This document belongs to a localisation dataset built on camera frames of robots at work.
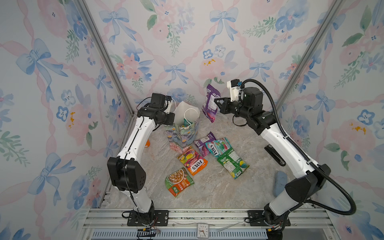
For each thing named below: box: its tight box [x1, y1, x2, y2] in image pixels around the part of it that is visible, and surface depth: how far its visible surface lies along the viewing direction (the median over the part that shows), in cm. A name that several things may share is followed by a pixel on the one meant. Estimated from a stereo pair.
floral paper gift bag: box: [165, 101, 200, 154], surface depth 90 cm
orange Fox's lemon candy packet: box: [177, 147, 208, 176], surface depth 94 cm
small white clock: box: [196, 223, 210, 240], surface depth 70 cm
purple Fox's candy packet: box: [201, 84, 221, 123], surface depth 76 cm
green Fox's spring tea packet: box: [217, 148, 250, 180], surface depth 92 cm
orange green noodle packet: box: [164, 167, 195, 197], surface depth 87 cm
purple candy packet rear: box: [194, 131, 217, 157], surface depth 100 cm
